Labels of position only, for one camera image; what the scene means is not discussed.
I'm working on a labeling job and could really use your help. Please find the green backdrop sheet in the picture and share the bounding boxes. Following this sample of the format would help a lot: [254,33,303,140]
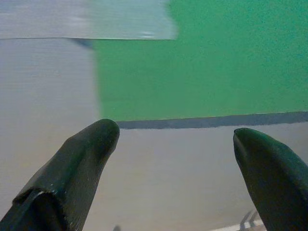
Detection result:
[92,0,308,122]

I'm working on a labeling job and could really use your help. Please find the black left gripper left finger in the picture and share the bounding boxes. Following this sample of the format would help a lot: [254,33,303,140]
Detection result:
[0,118,120,231]

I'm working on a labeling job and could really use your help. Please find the grey tape strip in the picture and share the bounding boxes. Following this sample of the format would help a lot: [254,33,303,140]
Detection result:
[0,0,180,41]

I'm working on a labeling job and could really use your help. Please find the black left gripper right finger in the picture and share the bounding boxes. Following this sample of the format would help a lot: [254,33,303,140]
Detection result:
[232,127,308,231]

